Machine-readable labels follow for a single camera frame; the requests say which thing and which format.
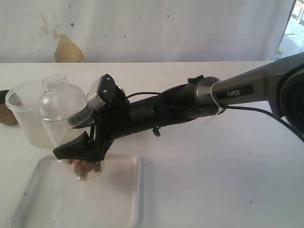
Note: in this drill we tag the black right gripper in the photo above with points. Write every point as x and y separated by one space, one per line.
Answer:
109 120

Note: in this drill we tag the clear measuring shaker cup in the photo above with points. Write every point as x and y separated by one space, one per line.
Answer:
60 132

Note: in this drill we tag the pile of coins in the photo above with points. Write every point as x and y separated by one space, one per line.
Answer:
84 170

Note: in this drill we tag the clear dome lid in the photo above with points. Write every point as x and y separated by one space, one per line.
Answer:
61 99

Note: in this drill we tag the brown wooden cup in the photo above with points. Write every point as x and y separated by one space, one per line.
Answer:
6 115

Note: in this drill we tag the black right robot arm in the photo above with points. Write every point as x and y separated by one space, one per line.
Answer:
281 83

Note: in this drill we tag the translucent plastic container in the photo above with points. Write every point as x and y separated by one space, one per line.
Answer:
23 101

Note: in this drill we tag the white rectangular tray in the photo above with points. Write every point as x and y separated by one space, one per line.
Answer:
54 198

